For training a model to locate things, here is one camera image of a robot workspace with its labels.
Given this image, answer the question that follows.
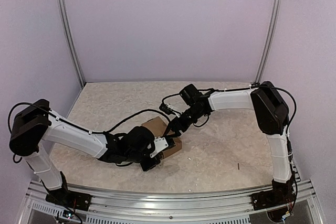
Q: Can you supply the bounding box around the right aluminium frame post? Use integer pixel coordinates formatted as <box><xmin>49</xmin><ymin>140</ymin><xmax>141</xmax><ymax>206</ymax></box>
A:
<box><xmin>254</xmin><ymin>0</ymin><xmax>281</xmax><ymax>83</ymax></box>

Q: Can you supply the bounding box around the left aluminium frame post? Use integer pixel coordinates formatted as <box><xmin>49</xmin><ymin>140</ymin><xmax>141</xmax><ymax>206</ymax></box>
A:
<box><xmin>57</xmin><ymin>0</ymin><xmax>86</xmax><ymax>89</ymax></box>

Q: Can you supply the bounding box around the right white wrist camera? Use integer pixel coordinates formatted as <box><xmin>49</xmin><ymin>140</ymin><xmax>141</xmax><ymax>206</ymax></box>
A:
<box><xmin>159</xmin><ymin>103</ymin><xmax>181</xmax><ymax>117</ymax></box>

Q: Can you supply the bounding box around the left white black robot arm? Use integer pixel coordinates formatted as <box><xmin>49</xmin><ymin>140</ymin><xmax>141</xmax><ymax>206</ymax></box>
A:
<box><xmin>7</xmin><ymin>99</ymin><xmax>169</xmax><ymax>206</ymax></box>

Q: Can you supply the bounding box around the front aluminium frame rail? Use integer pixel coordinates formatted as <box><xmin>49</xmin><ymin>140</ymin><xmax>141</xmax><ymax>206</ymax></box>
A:
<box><xmin>14</xmin><ymin>180</ymin><xmax>327</xmax><ymax>223</ymax></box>

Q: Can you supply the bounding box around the aluminium frame post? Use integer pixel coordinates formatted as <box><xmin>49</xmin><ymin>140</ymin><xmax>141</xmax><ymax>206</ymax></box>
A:
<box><xmin>254</xmin><ymin>0</ymin><xmax>281</xmax><ymax>83</ymax></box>
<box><xmin>57</xmin><ymin>0</ymin><xmax>86</xmax><ymax>89</ymax></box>

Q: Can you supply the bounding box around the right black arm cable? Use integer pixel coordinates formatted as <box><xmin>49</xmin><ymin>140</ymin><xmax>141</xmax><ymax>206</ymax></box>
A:
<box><xmin>161</xmin><ymin>83</ymin><xmax>297</xmax><ymax>135</ymax></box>

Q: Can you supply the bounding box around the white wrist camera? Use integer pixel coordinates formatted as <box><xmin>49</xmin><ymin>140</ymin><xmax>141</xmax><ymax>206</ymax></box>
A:
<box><xmin>150</xmin><ymin>137</ymin><xmax>179</xmax><ymax>159</ymax></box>
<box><xmin>159</xmin><ymin>103</ymin><xmax>181</xmax><ymax>117</ymax></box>

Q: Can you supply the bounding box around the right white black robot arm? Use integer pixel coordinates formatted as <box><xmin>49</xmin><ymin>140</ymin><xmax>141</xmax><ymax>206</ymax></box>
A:
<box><xmin>164</xmin><ymin>81</ymin><xmax>294</xmax><ymax>205</ymax></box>

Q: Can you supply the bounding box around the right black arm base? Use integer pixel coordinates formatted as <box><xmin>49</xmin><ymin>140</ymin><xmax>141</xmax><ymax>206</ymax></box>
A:
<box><xmin>251</xmin><ymin>188</ymin><xmax>295</xmax><ymax>210</ymax></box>

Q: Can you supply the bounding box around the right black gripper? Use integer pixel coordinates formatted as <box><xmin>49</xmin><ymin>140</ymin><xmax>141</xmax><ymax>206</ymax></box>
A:
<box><xmin>163</xmin><ymin>106</ymin><xmax>205</xmax><ymax>138</ymax></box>

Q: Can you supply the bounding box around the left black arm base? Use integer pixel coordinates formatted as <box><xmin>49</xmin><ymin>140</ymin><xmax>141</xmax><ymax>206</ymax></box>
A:
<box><xmin>46</xmin><ymin>188</ymin><xmax>92</xmax><ymax>211</ymax></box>

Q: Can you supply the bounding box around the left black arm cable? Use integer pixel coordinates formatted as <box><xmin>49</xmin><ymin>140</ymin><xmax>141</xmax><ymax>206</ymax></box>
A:
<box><xmin>7</xmin><ymin>102</ymin><xmax>171</xmax><ymax>167</ymax></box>

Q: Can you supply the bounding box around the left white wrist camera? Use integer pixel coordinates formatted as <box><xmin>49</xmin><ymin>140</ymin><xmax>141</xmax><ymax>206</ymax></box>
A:
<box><xmin>150</xmin><ymin>137</ymin><xmax>179</xmax><ymax>159</ymax></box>

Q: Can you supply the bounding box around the brown cardboard paper box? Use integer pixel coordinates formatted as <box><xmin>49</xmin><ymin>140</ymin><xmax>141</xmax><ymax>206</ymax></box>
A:
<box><xmin>141</xmin><ymin>115</ymin><xmax>183</xmax><ymax>161</ymax></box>

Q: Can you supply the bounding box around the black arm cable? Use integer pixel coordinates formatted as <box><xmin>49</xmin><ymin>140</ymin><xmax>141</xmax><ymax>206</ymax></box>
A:
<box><xmin>7</xmin><ymin>102</ymin><xmax>171</xmax><ymax>167</ymax></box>
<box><xmin>161</xmin><ymin>83</ymin><xmax>297</xmax><ymax>135</ymax></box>

